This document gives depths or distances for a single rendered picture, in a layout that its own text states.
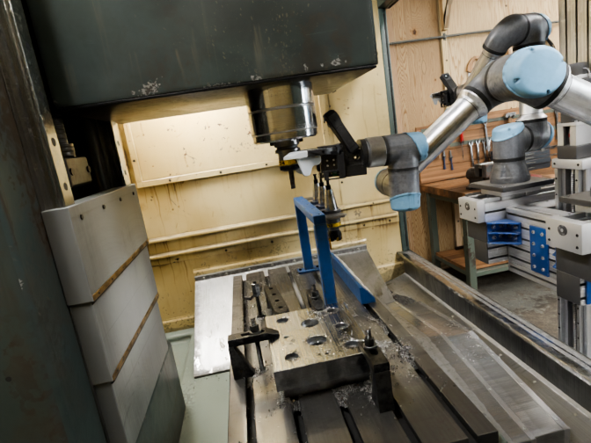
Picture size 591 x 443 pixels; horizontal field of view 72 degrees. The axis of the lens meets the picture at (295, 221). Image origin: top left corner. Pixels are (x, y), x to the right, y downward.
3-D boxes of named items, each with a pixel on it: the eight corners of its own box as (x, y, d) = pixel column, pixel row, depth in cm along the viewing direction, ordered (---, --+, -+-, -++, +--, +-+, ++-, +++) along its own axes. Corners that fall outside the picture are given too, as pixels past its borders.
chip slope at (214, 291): (371, 290, 216) (366, 243, 211) (433, 357, 148) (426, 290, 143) (204, 323, 207) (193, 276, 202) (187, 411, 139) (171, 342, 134)
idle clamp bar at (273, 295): (278, 300, 150) (275, 283, 149) (293, 329, 125) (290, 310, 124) (265, 303, 149) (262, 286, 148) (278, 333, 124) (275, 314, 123)
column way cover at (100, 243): (173, 344, 127) (135, 183, 117) (137, 458, 81) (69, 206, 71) (157, 348, 127) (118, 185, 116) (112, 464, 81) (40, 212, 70)
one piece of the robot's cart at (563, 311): (575, 368, 169) (572, 163, 152) (604, 387, 156) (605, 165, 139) (556, 374, 168) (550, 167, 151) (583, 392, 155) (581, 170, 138)
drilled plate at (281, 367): (345, 316, 119) (342, 301, 118) (377, 369, 91) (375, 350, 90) (267, 332, 117) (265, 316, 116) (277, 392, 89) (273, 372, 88)
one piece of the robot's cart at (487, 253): (548, 243, 181) (547, 222, 179) (566, 248, 171) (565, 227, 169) (473, 257, 177) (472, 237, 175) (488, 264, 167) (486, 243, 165)
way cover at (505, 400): (418, 312, 183) (415, 279, 180) (583, 465, 96) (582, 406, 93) (353, 326, 180) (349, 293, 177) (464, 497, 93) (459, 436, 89)
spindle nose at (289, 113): (254, 145, 105) (246, 97, 102) (316, 135, 105) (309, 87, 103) (251, 146, 89) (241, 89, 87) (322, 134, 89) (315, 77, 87)
